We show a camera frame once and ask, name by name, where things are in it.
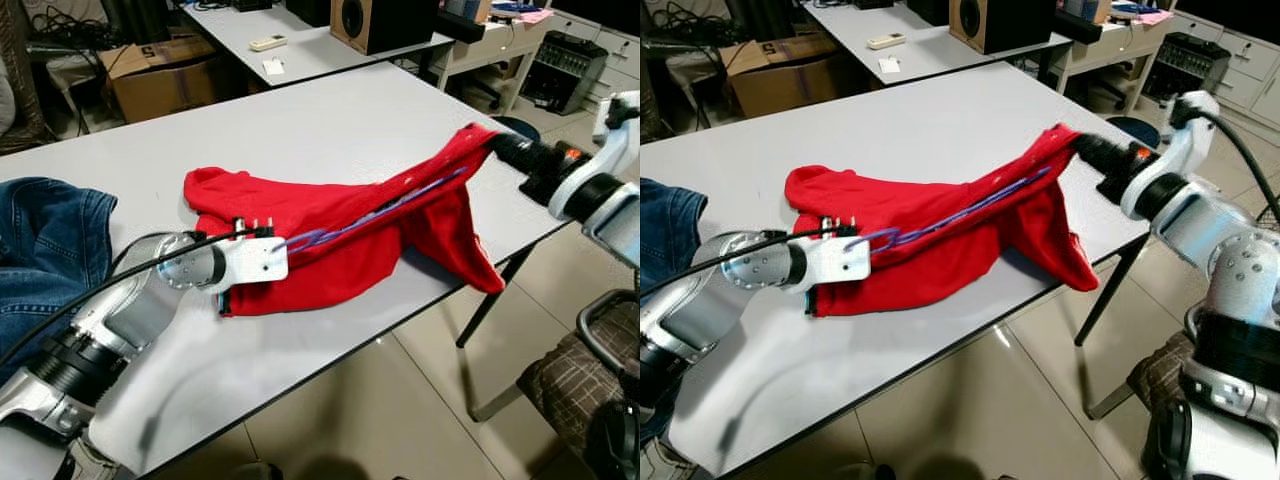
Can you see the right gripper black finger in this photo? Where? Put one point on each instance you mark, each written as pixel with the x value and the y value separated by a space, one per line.
pixel 520 165
pixel 1100 145
pixel 520 145
pixel 1102 166

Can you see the purple plastic hanger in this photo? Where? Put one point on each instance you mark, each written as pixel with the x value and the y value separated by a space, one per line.
pixel 980 205
pixel 400 202

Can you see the blue denim garment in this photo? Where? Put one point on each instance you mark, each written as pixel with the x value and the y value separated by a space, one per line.
pixel 50 250
pixel 665 240

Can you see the red polo shirt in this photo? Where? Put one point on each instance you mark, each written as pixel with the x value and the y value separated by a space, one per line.
pixel 350 270
pixel 950 270

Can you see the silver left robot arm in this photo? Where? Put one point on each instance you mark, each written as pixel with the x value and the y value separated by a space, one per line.
pixel 110 330
pixel 700 310

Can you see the dark blue round stool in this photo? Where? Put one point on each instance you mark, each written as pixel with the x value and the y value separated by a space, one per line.
pixel 518 126
pixel 1128 130

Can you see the black audio mixer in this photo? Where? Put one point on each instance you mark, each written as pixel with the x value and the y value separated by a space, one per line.
pixel 563 70
pixel 1185 62

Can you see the white side desk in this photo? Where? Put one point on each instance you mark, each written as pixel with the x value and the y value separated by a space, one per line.
pixel 500 45
pixel 1120 42

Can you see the black soundbar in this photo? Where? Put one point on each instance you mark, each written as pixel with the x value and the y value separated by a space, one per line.
pixel 458 27
pixel 1076 28

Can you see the white drawer cabinet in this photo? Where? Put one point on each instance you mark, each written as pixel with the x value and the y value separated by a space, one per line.
pixel 1255 70
pixel 620 50

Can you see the black metal table leg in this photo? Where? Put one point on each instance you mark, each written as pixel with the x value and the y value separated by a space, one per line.
pixel 495 297
pixel 1112 291

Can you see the desk organiser with pens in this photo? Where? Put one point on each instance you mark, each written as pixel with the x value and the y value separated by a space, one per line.
pixel 1086 9
pixel 468 10

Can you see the wooden black speaker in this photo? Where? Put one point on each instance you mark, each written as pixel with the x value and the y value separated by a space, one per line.
pixel 1000 27
pixel 385 28

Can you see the open brown cardboard box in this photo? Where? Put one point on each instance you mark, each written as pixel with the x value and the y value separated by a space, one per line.
pixel 790 90
pixel 160 95

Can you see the small white card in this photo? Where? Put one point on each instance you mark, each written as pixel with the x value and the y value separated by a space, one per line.
pixel 273 68
pixel 889 66

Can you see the white remote control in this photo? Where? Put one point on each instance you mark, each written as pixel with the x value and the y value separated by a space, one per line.
pixel 885 41
pixel 267 43

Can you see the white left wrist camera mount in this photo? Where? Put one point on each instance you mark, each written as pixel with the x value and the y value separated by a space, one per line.
pixel 255 265
pixel 835 265

